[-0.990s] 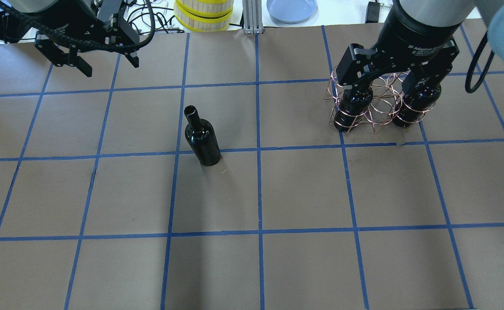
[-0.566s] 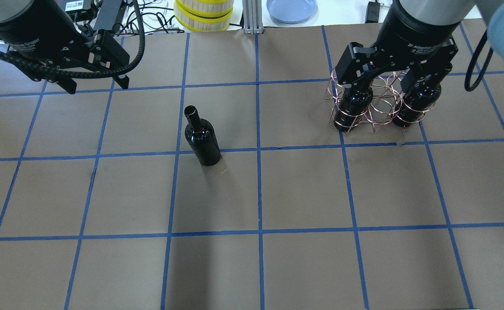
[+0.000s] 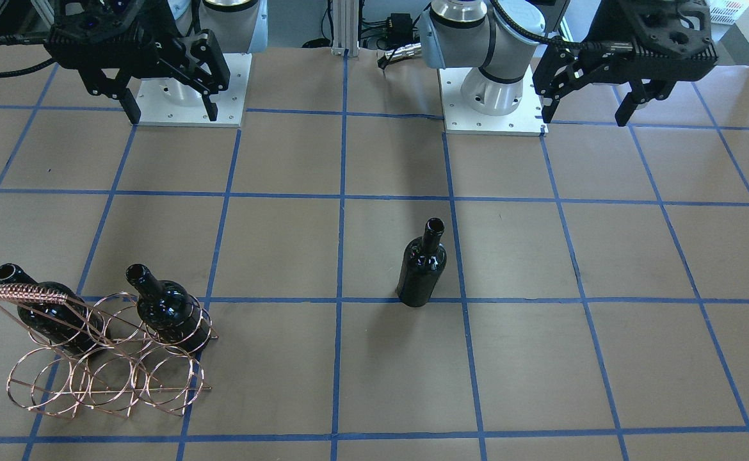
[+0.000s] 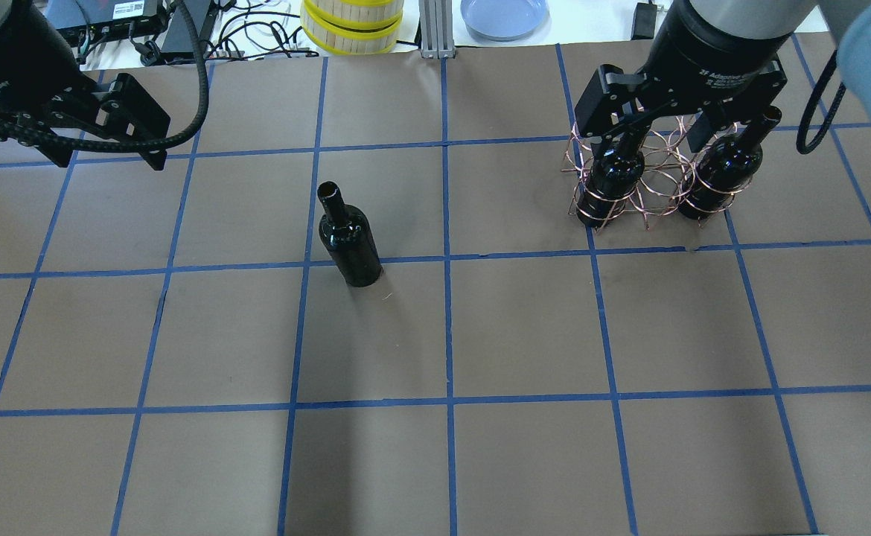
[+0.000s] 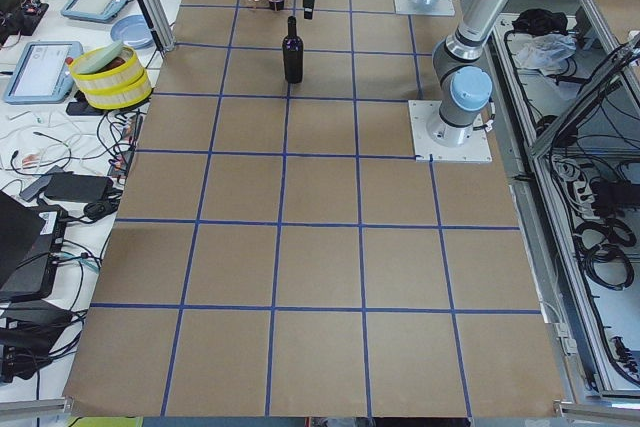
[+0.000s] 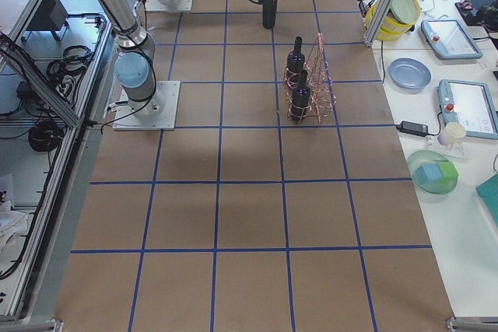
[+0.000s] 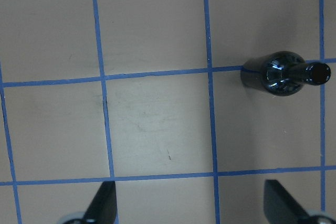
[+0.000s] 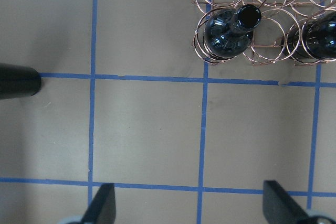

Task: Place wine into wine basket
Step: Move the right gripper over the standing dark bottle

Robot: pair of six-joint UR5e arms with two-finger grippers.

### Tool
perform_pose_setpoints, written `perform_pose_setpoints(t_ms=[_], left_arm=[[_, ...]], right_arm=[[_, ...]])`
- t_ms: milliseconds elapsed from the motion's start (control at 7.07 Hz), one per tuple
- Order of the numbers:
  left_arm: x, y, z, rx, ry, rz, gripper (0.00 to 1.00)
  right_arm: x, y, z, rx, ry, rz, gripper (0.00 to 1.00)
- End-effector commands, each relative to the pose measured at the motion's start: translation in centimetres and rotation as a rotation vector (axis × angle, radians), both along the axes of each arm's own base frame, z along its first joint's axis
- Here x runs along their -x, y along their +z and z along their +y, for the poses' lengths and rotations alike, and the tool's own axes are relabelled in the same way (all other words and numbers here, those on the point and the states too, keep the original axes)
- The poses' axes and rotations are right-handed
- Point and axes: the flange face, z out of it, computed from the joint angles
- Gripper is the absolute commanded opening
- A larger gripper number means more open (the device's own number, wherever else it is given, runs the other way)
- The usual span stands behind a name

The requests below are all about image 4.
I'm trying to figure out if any copper wire wine basket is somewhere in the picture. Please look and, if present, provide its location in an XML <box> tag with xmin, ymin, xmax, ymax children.
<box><xmin>561</xmin><ymin>113</ymin><xmax>753</xmax><ymax>233</ymax></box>

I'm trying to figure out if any aluminium frame post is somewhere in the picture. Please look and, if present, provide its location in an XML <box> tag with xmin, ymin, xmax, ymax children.
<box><xmin>418</xmin><ymin>0</ymin><xmax>456</xmax><ymax>59</ymax></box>

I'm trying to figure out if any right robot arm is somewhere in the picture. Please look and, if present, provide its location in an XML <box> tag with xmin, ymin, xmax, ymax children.
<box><xmin>574</xmin><ymin>1</ymin><xmax>871</xmax><ymax>150</ymax></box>

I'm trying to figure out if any black power adapter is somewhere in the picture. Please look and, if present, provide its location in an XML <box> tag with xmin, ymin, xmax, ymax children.
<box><xmin>159</xmin><ymin>1</ymin><xmax>219</xmax><ymax>63</ymax></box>

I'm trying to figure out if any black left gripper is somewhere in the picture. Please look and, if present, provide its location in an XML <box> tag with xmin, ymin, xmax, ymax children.
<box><xmin>0</xmin><ymin>1</ymin><xmax>170</xmax><ymax>168</ymax></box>

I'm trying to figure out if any dark wine bottle in basket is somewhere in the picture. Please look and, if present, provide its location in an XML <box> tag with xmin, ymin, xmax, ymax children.
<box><xmin>576</xmin><ymin>169</ymin><xmax>644</xmax><ymax>230</ymax></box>

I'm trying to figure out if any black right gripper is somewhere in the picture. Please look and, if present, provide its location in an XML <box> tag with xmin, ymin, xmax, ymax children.
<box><xmin>574</xmin><ymin>1</ymin><xmax>802</xmax><ymax>173</ymax></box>

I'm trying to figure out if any blue plate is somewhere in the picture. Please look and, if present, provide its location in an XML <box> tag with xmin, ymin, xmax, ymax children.
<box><xmin>459</xmin><ymin>1</ymin><xmax>549</xmax><ymax>42</ymax></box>

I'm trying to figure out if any yellow round bamboo steamer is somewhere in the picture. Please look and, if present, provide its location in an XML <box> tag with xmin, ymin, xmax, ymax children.
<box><xmin>299</xmin><ymin>1</ymin><xmax>404</xmax><ymax>55</ymax></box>

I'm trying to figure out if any dark green wine bottle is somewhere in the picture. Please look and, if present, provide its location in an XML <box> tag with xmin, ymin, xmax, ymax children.
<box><xmin>316</xmin><ymin>181</ymin><xmax>383</xmax><ymax>287</ymax></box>

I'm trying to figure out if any black ribbed cable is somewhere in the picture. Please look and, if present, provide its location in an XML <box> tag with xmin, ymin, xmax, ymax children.
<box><xmin>0</xmin><ymin>0</ymin><xmax>210</xmax><ymax>150</ymax></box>

